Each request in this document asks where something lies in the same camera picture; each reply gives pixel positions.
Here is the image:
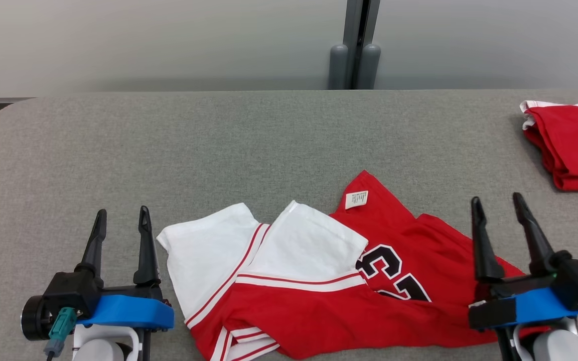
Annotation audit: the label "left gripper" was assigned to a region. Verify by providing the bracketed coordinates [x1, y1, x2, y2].
[72, 206, 165, 361]

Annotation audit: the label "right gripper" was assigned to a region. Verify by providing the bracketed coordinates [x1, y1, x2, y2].
[471, 192, 578, 361]

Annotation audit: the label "red shorts with white stripe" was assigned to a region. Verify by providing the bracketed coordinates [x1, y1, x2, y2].
[520, 99, 578, 198]

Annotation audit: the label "red white basketball jersey shirt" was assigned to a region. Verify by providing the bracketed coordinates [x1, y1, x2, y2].
[156, 170, 550, 361]

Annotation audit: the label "grey fabric padded work surface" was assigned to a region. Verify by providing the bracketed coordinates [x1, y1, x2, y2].
[0, 89, 578, 361]

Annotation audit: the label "blue right camera bracket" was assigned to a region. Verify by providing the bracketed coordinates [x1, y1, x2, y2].
[469, 287, 578, 331]

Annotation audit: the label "left camera cable teal plug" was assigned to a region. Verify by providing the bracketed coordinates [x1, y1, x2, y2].
[43, 307, 78, 361]

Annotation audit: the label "grey wall panel post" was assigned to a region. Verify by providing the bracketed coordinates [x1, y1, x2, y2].
[329, 0, 381, 90]

